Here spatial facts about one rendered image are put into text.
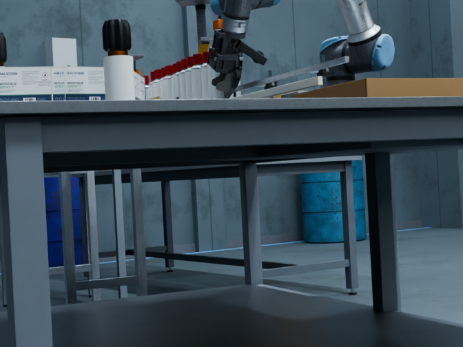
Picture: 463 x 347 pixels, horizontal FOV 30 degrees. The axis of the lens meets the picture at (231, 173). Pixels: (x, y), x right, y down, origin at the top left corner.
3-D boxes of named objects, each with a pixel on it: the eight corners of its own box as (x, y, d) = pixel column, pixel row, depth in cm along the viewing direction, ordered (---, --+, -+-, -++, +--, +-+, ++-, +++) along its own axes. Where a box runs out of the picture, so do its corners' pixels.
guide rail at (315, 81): (158, 122, 297) (158, 116, 297) (161, 122, 297) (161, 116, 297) (318, 85, 199) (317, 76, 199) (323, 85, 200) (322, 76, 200)
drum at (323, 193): (339, 237, 910) (334, 148, 911) (380, 239, 858) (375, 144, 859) (290, 242, 874) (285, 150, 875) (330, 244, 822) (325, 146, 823)
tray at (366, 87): (291, 112, 194) (290, 94, 194) (387, 111, 205) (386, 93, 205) (366, 98, 167) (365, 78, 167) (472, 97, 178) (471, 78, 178)
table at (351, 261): (76, 281, 621) (71, 173, 621) (173, 270, 665) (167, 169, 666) (251, 312, 438) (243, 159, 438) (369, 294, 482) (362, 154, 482)
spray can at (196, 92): (189, 120, 273) (186, 55, 273) (204, 120, 276) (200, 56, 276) (198, 118, 269) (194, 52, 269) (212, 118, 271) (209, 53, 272)
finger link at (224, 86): (211, 99, 254) (216, 69, 249) (229, 99, 256) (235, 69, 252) (215, 103, 251) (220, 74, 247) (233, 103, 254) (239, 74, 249)
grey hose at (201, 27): (196, 67, 296) (193, 6, 296) (206, 67, 298) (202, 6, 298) (200, 65, 293) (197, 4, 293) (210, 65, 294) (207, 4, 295)
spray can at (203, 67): (199, 118, 269) (196, 52, 269) (213, 118, 272) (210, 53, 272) (208, 117, 265) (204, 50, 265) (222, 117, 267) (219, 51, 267)
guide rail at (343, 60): (177, 106, 300) (177, 102, 300) (180, 106, 301) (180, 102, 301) (344, 62, 203) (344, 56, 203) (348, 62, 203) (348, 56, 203)
